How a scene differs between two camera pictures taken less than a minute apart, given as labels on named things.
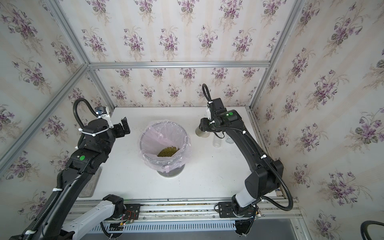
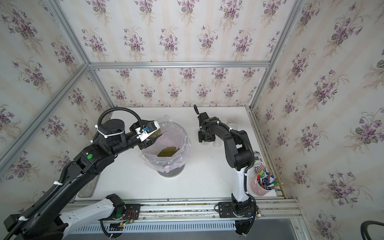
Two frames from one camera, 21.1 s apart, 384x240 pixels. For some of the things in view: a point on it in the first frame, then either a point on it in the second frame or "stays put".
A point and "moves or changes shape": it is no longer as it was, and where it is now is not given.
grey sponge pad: x=91 y=184 stays put
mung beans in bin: x=168 y=151 stays put
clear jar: x=198 y=132 moves or changes shape
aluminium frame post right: x=298 y=6 stays put
